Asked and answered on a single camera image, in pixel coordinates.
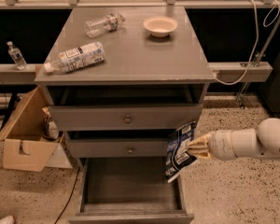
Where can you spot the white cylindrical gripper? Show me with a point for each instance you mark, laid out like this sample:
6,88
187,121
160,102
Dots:
220,145

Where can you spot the white paper bowl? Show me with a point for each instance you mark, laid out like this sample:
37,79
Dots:
160,26

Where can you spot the white labelled plastic bottle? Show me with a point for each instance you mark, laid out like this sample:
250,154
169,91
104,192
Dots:
74,59

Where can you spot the red white object on floor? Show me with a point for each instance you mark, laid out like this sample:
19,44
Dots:
8,220

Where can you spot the clear crushed water bottle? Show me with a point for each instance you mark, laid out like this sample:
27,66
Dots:
104,24

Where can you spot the grey open bottom drawer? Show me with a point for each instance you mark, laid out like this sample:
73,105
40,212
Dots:
129,191

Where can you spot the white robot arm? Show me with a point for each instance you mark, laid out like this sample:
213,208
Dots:
261,143

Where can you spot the grey top drawer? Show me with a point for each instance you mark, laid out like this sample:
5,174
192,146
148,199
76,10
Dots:
123,117

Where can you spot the small upright water bottle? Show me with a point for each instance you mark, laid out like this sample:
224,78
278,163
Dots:
15,54

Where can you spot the grey middle drawer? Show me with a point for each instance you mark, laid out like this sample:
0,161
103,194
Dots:
126,143

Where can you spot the blue chip bag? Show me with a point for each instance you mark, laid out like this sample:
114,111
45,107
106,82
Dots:
177,153

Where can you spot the grey wooden drawer cabinet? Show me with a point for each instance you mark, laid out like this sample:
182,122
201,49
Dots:
138,69

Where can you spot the metal diagonal pole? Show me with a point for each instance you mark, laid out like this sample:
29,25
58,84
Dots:
245,86

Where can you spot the open cardboard box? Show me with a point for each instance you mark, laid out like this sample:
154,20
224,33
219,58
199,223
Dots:
24,146

